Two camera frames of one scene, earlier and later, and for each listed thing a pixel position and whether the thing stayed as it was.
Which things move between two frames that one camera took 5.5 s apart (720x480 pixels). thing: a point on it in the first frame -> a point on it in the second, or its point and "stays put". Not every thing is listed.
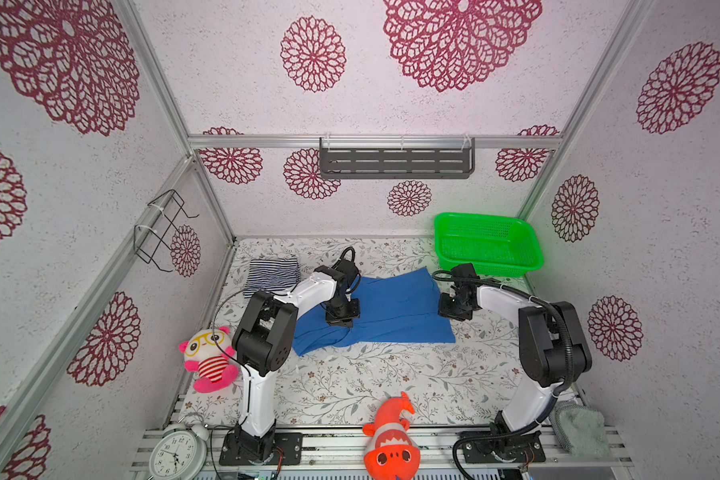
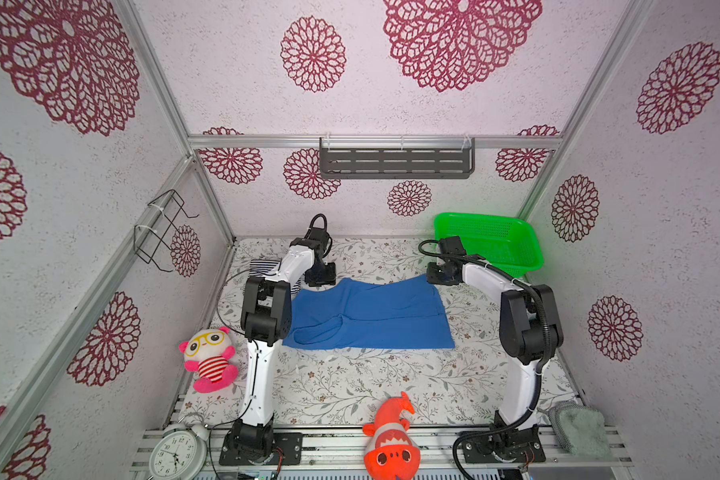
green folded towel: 581,431 stays put
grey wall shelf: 397,157 stays put
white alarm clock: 179,453 stays put
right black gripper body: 450,306 -> 436,273
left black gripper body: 342,311 -> 322,273
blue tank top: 399,307 stays put
